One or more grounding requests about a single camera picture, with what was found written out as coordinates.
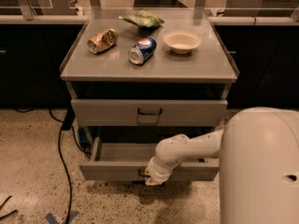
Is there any black cable bottom left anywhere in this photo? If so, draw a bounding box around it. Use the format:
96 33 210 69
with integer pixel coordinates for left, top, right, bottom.
0 195 19 221

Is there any grey drawer cabinet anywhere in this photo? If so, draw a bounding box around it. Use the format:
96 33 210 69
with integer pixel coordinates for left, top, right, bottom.
59 7 240 185

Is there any green chip bag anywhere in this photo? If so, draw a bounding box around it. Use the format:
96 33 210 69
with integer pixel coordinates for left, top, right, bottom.
120 10 164 28

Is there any blue tape cross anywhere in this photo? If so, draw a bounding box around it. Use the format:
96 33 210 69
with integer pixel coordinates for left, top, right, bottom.
45 211 79 224

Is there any grey drawer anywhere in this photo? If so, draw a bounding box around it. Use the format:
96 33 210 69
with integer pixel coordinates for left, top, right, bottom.
71 99 227 127
79 137 220 182

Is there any grey top drawer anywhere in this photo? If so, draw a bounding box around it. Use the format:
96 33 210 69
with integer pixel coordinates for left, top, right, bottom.
71 99 227 127

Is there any blue pepsi can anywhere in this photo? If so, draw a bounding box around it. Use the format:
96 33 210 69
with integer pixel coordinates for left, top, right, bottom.
128 36 157 65

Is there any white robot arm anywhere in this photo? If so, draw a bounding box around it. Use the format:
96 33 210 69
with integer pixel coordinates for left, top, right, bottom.
145 107 299 224

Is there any crushed gold soda can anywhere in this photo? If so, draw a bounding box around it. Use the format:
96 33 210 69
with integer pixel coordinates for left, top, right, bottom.
87 28 119 54

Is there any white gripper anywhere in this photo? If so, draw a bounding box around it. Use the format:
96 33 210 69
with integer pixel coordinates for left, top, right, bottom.
145 156 180 187

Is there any white paper bowl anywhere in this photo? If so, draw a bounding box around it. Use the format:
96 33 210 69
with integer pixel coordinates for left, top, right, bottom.
164 30 202 54

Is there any black cable left floor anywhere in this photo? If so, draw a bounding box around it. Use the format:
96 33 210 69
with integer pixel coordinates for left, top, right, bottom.
13 107 96 224

